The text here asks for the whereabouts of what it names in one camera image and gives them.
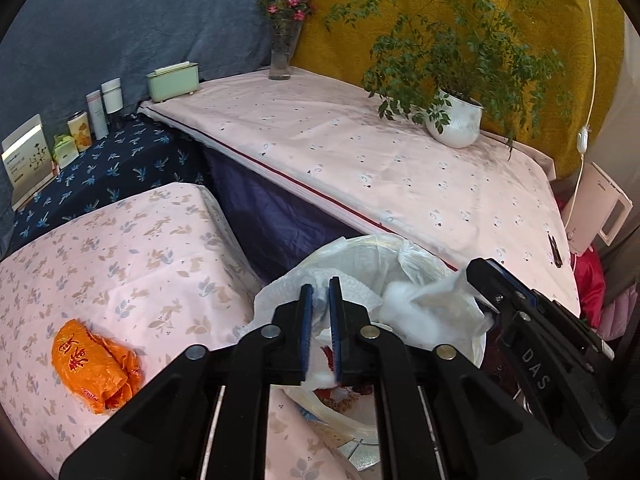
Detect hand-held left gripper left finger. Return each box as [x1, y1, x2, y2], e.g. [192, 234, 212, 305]
[59, 284, 315, 480]

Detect yellow tin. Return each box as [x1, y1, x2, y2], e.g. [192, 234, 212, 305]
[68, 111, 93, 152]

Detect white cable with switch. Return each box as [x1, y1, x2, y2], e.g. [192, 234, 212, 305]
[575, 0, 601, 241]

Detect white card box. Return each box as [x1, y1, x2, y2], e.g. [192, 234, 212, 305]
[1, 114, 55, 208]

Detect blue-grey backdrop cloth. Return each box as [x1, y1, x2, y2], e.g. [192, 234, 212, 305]
[0, 0, 311, 201]

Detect orange plastic bag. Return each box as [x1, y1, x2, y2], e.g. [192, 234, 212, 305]
[51, 319, 142, 415]

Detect green packet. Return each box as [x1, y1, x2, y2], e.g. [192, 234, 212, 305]
[52, 133, 80, 170]

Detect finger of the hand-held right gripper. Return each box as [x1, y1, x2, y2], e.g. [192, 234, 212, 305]
[466, 257, 540, 322]

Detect red garment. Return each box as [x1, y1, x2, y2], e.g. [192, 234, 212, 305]
[572, 247, 607, 322]

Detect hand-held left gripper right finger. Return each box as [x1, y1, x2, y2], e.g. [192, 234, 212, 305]
[328, 276, 588, 480]

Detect pale green box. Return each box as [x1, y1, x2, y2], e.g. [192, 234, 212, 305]
[146, 61, 200, 103]

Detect dark purple cloth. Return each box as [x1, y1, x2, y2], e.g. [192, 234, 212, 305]
[202, 147, 451, 286]

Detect pink heart print sheet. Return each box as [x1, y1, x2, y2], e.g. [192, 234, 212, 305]
[137, 67, 581, 317]

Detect potted green plant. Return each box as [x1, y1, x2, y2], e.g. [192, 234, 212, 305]
[325, 0, 573, 150]

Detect navy floral cloth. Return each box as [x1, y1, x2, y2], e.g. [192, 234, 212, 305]
[10, 112, 211, 251]

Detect white jar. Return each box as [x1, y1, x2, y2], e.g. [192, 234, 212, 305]
[101, 78, 124, 114]

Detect white electric kettle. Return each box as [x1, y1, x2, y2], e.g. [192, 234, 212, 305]
[562, 162, 632, 256]

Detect tan dotted scrunchie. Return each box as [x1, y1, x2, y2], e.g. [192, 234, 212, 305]
[320, 387, 373, 413]

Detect glass vase with pink flowers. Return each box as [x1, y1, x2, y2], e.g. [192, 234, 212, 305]
[257, 0, 316, 81]

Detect tall white bottle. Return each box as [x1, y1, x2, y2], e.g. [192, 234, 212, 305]
[86, 91, 109, 140]

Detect white plastic bin bag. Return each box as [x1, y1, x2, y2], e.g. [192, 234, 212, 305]
[295, 232, 488, 471]

